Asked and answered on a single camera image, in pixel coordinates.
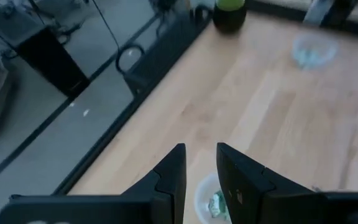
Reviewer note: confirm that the clear plastic round container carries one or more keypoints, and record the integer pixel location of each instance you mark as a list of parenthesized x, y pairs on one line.
[(314, 46), (202, 199)]

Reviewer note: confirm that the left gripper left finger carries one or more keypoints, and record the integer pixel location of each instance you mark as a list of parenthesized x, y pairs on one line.
[(176, 174)]

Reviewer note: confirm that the black mug green inside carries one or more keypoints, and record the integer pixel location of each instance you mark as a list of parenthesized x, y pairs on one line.
[(228, 18)]

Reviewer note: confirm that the green white paper packet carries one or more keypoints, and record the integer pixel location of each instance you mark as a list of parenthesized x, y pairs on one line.
[(217, 205)]

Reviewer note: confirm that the black equipment box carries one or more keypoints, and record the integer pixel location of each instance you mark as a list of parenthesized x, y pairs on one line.
[(51, 62)]

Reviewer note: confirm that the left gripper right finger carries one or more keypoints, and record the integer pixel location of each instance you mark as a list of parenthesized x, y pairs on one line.
[(253, 196)]

